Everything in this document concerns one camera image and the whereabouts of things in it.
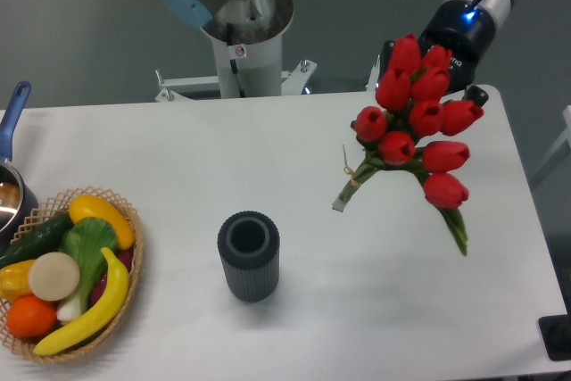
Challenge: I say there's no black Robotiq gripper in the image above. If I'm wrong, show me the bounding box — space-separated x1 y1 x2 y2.
367 0 512 107

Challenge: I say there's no red tulip bouquet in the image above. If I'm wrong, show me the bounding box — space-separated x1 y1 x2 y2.
332 35 484 254

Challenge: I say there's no dark grey ribbed vase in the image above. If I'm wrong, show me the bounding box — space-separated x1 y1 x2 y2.
217 211 280 302

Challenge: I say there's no black device at table edge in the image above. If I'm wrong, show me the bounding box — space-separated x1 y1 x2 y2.
538 314 570 361

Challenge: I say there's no dark red vegetable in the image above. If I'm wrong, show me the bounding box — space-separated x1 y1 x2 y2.
89 249 133 307

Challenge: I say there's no yellow squash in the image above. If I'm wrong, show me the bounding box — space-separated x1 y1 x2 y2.
69 194 135 250

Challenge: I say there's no yellow banana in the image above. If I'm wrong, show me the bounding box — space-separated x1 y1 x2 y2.
33 247 129 357

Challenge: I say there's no green bok choy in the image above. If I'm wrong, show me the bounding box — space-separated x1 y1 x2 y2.
57 217 118 324

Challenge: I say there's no woven wicker basket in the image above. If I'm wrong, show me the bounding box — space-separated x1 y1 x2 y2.
1 186 145 364

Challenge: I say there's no green cucumber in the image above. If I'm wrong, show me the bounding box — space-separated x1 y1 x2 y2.
1 212 74 268

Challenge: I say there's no beige round disc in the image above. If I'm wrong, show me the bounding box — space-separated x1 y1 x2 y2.
28 252 80 302

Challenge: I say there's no yellow bell pepper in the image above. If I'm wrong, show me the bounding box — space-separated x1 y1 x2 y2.
1 260 35 302

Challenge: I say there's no orange fruit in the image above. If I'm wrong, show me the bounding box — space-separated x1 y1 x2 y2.
6 294 56 338

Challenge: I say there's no white frame at right edge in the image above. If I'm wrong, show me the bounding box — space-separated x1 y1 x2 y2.
529 105 570 190

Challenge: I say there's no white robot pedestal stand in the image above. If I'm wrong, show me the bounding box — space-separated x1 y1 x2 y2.
161 0 318 99

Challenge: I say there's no blue-handled steel saucepan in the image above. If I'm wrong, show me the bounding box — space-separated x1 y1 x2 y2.
1 81 37 253

